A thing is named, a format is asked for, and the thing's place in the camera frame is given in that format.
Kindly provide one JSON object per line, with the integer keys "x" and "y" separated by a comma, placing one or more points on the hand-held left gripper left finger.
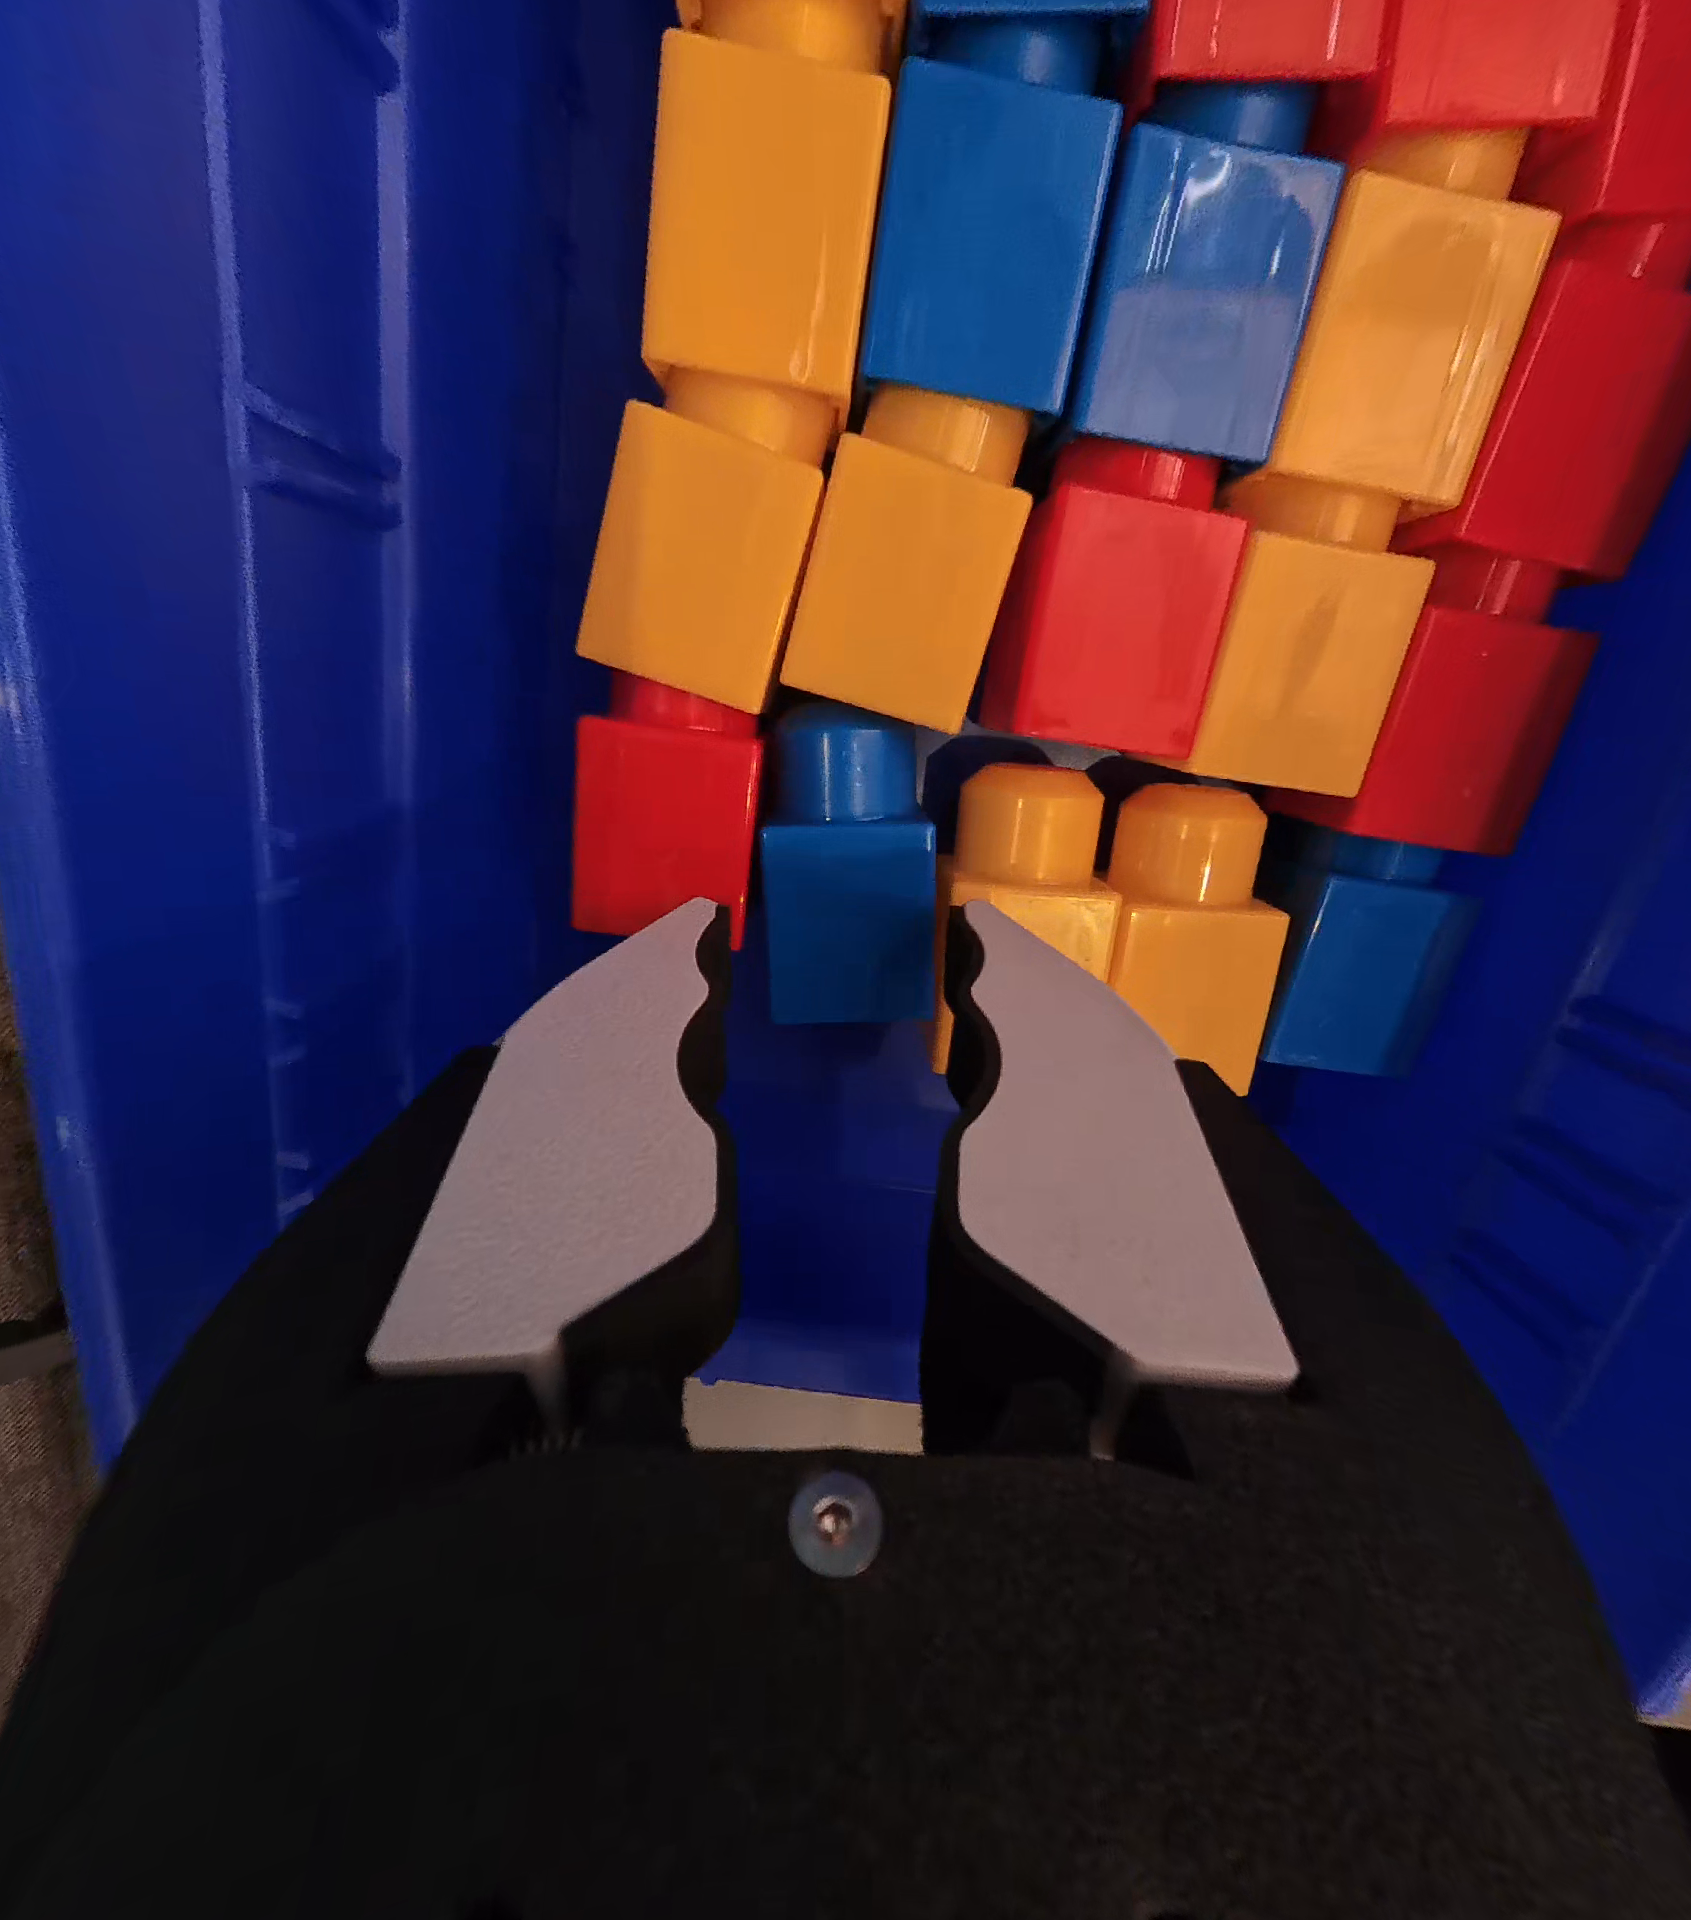
{"x": 560, "y": 1184}

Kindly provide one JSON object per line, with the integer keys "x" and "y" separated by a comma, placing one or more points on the blue mega block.
{"x": 846, "y": 914}

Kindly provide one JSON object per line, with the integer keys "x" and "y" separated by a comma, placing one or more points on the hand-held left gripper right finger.
{"x": 1108, "y": 1200}

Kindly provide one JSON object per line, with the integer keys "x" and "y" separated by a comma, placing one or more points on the blue plastic bin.
{"x": 260, "y": 601}

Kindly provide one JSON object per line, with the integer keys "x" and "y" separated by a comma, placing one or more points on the pile of coloured toy bricks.
{"x": 1116, "y": 614}

